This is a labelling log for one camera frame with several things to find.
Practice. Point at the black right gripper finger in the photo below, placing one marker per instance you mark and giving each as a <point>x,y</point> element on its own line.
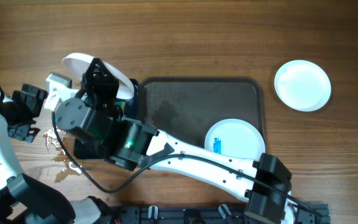
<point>106,75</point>
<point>92,69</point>

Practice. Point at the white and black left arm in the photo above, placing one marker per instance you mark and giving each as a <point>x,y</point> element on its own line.
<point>24,199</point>

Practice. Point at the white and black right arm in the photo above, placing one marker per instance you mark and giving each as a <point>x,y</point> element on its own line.
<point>90,114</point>

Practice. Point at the small black water tray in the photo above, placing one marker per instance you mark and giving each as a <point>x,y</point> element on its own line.
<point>129,102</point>

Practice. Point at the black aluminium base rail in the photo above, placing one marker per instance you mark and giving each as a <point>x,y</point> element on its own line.
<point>209,215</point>

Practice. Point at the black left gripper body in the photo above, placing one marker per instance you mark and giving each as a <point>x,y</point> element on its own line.
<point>19,123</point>

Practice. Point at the large brown serving tray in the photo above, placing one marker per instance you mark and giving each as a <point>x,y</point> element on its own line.
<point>186,108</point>

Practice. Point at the white plate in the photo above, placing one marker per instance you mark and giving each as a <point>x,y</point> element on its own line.
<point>302,85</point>
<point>235,138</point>
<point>76,63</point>

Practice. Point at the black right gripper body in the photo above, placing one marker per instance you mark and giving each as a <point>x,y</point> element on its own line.
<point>103,99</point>

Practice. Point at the green and yellow sponge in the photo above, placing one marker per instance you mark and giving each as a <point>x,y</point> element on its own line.
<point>120,107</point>

